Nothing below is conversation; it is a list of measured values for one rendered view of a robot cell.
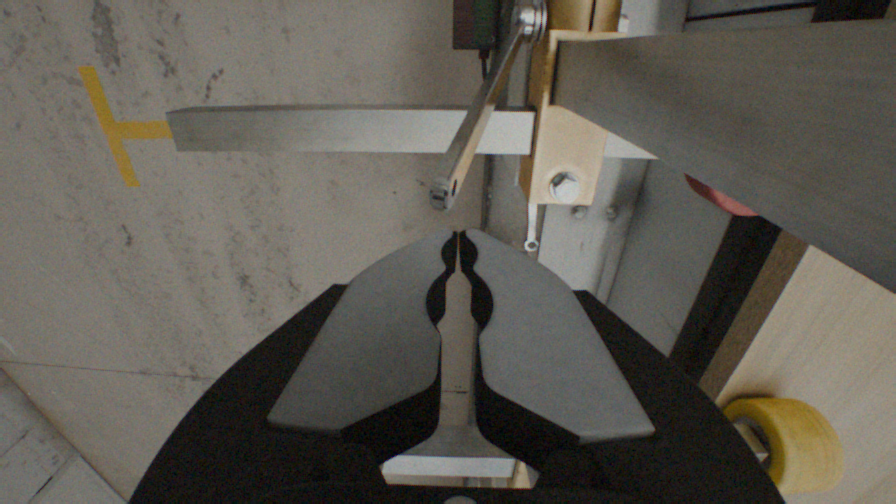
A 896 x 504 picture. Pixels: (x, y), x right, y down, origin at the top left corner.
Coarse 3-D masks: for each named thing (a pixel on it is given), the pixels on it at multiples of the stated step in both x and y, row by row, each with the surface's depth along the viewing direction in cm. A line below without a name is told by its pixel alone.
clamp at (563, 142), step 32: (544, 0) 22; (576, 0) 20; (608, 0) 20; (544, 32) 22; (576, 32) 20; (608, 32) 20; (544, 64) 22; (544, 96) 22; (544, 128) 23; (576, 128) 23; (544, 160) 24; (576, 160) 24; (544, 192) 26
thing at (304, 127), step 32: (192, 128) 25; (224, 128) 25; (256, 128) 25; (288, 128) 25; (320, 128) 25; (352, 128) 25; (384, 128) 25; (416, 128) 24; (448, 128) 24; (512, 128) 24
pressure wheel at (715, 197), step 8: (688, 176) 24; (696, 184) 23; (704, 184) 22; (696, 192) 24; (704, 192) 23; (712, 192) 22; (712, 200) 22; (720, 200) 22; (728, 200) 22; (728, 208) 22; (736, 208) 22; (744, 208) 22
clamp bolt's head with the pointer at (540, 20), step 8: (536, 8) 21; (544, 8) 21; (512, 16) 22; (536, 16) 21; (544, 16) 21; (512, 24) 22; (536, 24) 21; (544, 24) 21; (536, 32) 22; (536, 40) 23
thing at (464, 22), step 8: (456, 0) 33; (464, 0) 33; (472, 0) 33; (456, 8) 34; (464, 8) 34; (472, 8) 34; (456, 16) 34; (464, 16) 34; (472, 16) 34; (456, 24) 34; (464, 24) 34; (472, 24) 34; (456, 32) 35; (464, 32) 35; (456, 40) 35; (464, 40) 35
